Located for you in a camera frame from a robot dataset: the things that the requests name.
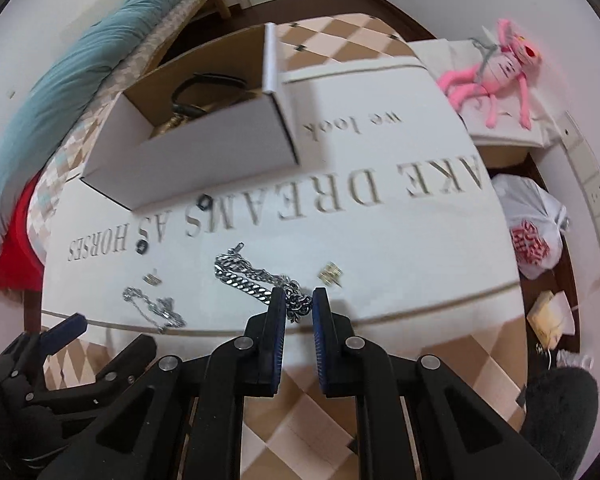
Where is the beige paper bag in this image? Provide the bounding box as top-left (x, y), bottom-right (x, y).
top-left (526, 290), bottom-right (578, 348)

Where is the dark fluffy cushion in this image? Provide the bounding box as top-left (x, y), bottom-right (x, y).
top-left (522, 366), bottom-right (600, 480)

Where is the white cardboard box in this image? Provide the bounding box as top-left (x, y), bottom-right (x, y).
top-left (80, 22), bottom-right (301, 211)

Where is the gold jewelry piece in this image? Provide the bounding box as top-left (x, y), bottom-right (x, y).
top-left (152, 112), bottom-right (186, 136)

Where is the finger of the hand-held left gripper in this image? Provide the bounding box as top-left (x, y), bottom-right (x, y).
top-left (27, 334), bottom-right (157, 406)
top-left (0, 312), bottom-right (88, 386)

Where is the wooden bed frame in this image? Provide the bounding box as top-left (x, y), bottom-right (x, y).
top-left (195, 0), bottom-right (231, 21)

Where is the black leather strap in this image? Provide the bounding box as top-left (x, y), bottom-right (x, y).
top-left (172, 74), bottom-right (251, 121)

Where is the white red-print plastic bag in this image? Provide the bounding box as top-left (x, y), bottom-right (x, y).
top-left (491, 174), bottom-right (571, 281)

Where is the thick silver chain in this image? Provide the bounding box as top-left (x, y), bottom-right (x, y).
top-left (214, 242), bottom-right (313, 326)

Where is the white lettered cloth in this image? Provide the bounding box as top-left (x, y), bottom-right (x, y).
top-left (42, 55), bottom-right (523, 333)

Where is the thin silver chain bracelet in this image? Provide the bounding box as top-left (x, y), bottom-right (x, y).
top-left (122, 285), bottom-right (187, 333)

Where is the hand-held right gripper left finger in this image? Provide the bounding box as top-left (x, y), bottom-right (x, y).
top-left (37, 287), bottom-right (287, 480)

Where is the pink plush toy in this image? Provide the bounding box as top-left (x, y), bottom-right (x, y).
top-left (440, 19), bottom-right (543, 131)

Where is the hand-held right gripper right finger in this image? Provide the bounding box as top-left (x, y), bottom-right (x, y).
top-left (312, 287), bottom-right (571, 480)

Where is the teal blanket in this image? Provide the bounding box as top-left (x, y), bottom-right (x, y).
top-left (0, 0), bottom-right (226, 278)

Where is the brown checked tablecloth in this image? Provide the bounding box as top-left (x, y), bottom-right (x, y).
top-left (42, 15), bottom-right (528, 480)

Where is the gold ring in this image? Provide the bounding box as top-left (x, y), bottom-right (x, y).
top-left (319, 261), bottom-right (343, 285)

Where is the red cloth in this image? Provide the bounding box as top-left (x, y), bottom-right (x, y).
top-left (0, 175), bottom-right (48, 293)

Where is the patterned bed sheet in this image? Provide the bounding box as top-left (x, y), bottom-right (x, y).
top-left (27, 0), bottom-right (216, 261)

